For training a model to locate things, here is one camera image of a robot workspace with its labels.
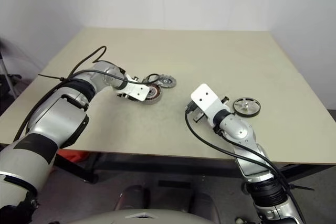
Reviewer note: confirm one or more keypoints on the black table frame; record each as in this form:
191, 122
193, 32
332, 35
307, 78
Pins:
76, 167

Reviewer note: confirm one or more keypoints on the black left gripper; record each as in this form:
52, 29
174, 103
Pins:
124, 96

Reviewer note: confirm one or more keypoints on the silver motor stator housing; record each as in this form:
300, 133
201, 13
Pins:
155, 93

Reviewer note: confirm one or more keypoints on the grey toothed gear ring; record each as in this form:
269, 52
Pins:
168, 82

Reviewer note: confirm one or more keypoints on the grey robot torso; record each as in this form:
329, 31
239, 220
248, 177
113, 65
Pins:
141, 218

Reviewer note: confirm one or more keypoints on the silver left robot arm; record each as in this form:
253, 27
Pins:
57, 113

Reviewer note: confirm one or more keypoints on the orange plastic object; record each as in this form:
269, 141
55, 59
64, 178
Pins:
73, 155

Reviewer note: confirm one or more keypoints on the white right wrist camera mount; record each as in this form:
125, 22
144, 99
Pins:
206, 98

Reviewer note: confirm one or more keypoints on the small white round object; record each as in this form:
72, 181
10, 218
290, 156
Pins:
239, 220

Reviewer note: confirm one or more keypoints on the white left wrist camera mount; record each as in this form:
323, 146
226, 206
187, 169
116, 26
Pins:
137, 91

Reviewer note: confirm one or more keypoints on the black rimmed metal wheel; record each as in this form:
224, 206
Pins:
246, 106

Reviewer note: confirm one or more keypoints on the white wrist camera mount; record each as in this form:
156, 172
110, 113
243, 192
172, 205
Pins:
206, 98
137, 91

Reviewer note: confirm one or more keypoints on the dark rounded shape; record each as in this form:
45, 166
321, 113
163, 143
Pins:
132, 197

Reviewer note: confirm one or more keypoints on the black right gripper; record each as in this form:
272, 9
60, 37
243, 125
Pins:
191, 108

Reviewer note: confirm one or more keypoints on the dark equipment stand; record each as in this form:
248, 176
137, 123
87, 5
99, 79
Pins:
8, 82

